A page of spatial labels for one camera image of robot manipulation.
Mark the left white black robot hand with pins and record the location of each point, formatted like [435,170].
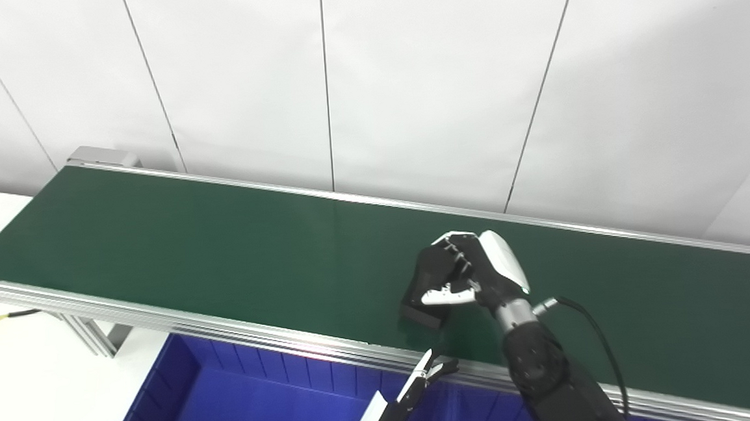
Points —
[400,404]

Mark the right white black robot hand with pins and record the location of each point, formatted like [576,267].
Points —
[492,265]

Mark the black cylinder block part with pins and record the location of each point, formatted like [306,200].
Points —
[428,279]

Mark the blue plastic bin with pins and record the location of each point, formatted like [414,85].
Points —
[485,415]
[244,407]

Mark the green conveyor belt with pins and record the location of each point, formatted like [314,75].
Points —
[160,318]
[222,259]

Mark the aluminium conveyor leg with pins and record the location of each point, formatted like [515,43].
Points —
[93,335]

